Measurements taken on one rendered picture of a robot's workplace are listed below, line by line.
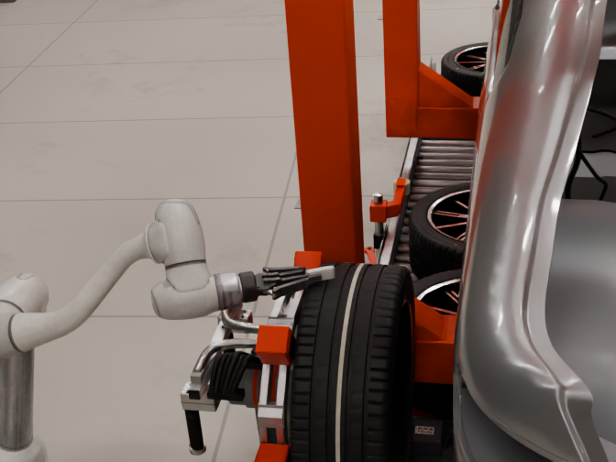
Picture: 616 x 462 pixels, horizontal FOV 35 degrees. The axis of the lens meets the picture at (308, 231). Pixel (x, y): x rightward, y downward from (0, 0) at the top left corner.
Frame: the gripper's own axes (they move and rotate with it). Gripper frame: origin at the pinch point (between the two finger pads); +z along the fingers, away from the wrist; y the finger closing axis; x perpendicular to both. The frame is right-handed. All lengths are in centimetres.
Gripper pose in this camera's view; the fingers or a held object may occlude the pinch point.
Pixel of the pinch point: (320, 274)
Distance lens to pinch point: 238.4
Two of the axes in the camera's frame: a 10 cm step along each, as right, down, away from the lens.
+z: 9.7, -1.6, 1.8
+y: 2.4, 4.3, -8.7
